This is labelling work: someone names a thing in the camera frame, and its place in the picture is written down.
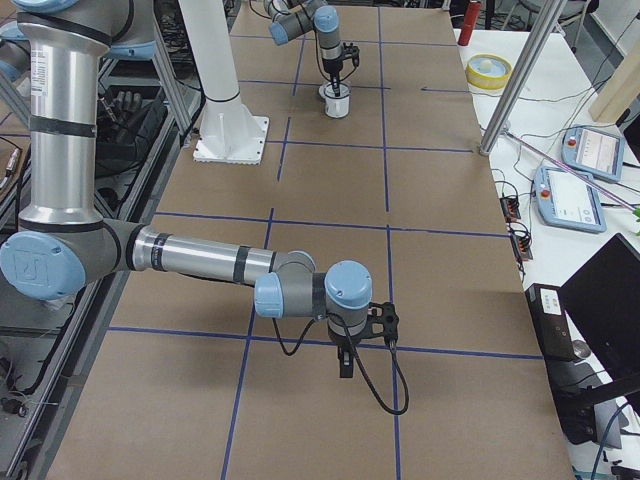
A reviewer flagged red cylinder bottle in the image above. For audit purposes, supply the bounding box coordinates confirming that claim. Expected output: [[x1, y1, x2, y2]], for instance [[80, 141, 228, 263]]
[[457, 0, 482, 46]]

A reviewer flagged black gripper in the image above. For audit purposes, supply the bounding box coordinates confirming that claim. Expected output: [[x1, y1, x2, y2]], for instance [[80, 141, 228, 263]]
[[322, 57, 342, 97], [327, 317, 361, 378]]

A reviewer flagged far orange black adapter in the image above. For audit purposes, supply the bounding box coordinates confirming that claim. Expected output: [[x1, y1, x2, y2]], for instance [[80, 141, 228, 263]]
[[500, 196, 521, 222]]

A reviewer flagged aluminium frame post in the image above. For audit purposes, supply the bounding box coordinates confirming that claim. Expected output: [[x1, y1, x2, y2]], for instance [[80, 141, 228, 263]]
[[479, 0, 566, 156]]

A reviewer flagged white pedestal column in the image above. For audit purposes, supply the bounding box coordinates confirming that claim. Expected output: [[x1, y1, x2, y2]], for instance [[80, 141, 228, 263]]
[[179, 0, 269, 165]]

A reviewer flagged near teach pendant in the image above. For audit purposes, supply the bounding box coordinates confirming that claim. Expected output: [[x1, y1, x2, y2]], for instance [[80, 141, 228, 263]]
[[533, 166, 607, 233]]

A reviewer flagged teach pendant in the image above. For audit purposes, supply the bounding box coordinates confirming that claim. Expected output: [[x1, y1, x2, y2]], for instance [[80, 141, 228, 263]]
[[561, 125, 626, 183], [533, 166, 607, 233]]

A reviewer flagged yellow tape roll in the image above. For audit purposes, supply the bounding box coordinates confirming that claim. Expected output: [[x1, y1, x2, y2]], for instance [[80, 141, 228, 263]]
[[465, 53, 513, 91]]

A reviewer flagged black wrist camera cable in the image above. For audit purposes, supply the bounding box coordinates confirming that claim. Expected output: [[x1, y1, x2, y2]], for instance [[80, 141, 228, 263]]
[[272, 309, 410, 416]]

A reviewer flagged black box device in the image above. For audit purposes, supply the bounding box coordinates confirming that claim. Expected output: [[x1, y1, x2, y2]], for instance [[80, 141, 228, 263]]
[[525, 283, 622, 449]]

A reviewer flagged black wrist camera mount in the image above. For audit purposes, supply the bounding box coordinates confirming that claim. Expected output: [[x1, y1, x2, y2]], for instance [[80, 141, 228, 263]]
[[361, 302, 399, 346], [341, 42, 360, 69]]

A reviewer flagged brown paper table cover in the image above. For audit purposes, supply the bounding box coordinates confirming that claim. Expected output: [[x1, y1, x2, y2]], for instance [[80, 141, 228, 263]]
[[47, 4, 576, 480]]

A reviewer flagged black laptop computer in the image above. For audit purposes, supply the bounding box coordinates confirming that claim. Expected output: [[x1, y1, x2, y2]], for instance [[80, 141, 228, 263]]
[[560, 233, 639, 378]]

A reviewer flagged far teach pendant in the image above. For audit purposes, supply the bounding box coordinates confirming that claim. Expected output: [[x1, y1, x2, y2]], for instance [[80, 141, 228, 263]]
[[561, 125, 626, 183]]

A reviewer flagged near orange black adapter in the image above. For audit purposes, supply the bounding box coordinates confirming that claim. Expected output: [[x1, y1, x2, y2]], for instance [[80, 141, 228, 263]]
[[510, 232, 533, 261]]

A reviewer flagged orange black adapter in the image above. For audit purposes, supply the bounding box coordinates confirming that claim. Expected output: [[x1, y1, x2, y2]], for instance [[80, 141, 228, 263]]
[[510, 232, 533, 261], [500, 196, 521, 222]]

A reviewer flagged wooden board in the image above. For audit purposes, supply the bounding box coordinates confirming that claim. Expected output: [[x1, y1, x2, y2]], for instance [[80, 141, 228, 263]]
[[589, 43, 640, 123]]

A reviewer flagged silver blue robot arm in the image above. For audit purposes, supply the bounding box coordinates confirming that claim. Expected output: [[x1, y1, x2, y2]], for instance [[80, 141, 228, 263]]
[[263, 0, 347, 97], [1, 1, 373, 378]]

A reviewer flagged white enamel cup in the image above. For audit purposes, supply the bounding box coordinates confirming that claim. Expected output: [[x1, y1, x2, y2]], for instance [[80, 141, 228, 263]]
[[318, 82, 351, 119]]

